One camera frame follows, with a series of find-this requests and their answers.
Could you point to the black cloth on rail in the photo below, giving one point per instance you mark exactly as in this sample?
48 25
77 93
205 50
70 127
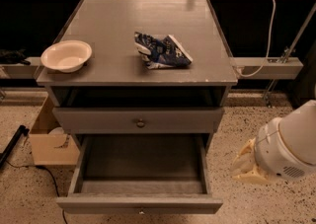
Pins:
13 57

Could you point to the black bar on floor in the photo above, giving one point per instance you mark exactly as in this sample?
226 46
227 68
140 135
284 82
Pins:
21 131

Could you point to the blue white chip bag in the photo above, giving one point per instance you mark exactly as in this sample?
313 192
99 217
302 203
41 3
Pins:
161 53

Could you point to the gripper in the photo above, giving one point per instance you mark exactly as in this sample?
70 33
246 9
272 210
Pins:
276 155

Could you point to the white bowl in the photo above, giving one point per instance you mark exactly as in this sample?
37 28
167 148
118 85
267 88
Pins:
66 56

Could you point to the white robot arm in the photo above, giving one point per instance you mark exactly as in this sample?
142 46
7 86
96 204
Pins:
284 149

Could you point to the cardboard box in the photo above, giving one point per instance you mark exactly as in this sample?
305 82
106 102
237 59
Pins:
51 146

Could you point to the black cabinet at right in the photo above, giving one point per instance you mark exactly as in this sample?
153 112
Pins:
303 87

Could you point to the grey wooden drawer cabinet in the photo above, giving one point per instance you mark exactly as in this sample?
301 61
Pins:
116 77

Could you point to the grey drawer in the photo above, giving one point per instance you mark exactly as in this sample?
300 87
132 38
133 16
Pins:
138 120
141 174

